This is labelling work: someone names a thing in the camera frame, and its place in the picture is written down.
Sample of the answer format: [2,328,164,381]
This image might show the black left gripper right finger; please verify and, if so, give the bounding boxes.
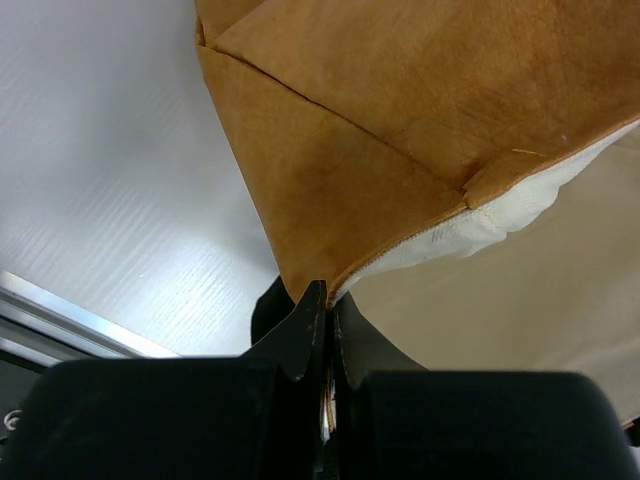
[332,297,639,479]

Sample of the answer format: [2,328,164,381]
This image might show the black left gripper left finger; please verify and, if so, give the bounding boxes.
[1,281,327,479]

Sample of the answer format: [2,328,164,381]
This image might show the tan canvas tote bag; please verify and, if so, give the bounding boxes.
[195,1,639,424]

